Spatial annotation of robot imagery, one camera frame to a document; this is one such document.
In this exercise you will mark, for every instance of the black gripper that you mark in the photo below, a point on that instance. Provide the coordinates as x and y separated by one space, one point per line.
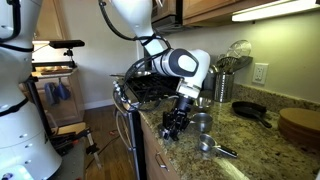
184 106

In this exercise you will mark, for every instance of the medium silver measuring cup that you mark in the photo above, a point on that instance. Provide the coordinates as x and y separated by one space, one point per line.
208 144

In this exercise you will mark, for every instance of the wooden drawer cabinet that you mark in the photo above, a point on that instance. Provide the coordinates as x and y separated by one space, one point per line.
148 143

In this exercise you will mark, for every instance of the shallow steel bowl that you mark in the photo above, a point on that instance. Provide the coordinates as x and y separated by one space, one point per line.
204 103

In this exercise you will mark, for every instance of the stainless gas stove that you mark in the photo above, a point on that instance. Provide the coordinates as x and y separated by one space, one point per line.
138 146

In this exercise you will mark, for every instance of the ribbed steel utensil holder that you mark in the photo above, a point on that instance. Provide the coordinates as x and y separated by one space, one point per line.
224 88

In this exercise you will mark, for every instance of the black cast iron skillet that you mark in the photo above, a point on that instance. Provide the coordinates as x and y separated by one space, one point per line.
248 108

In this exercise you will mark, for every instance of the wooden island cabinet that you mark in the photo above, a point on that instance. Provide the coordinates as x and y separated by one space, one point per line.
75 100

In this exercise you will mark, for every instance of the flat wooden board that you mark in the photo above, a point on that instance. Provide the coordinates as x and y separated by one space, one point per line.
71 127

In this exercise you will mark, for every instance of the black clamp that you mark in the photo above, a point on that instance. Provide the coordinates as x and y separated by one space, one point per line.
66 140

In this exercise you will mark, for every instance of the gray robot mounting platform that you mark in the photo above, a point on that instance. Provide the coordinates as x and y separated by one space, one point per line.
71 166

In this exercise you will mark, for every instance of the blue oven mitt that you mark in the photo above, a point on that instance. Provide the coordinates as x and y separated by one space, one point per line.
63 91
50 94

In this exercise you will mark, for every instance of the wooden upper cabinet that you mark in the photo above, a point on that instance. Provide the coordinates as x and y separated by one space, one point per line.
200 6
51 20

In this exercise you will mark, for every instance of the round wooden cutting board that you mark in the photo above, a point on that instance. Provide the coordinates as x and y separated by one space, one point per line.
300 123

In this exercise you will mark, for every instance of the wooden tray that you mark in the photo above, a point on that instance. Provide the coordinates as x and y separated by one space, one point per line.
56 70

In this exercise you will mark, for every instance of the under-cabinet light strip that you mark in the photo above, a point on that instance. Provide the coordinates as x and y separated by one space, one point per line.
273 10

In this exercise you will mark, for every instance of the white wall outlet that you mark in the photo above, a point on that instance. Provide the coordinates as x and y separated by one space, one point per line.
260 73

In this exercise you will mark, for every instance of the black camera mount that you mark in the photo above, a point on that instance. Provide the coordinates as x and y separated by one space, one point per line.
70 56

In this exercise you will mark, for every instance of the black stereo camera bar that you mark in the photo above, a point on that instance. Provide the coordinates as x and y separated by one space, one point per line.
66 44

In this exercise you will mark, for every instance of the black metal stand frame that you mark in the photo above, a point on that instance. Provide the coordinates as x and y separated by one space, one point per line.
50 63

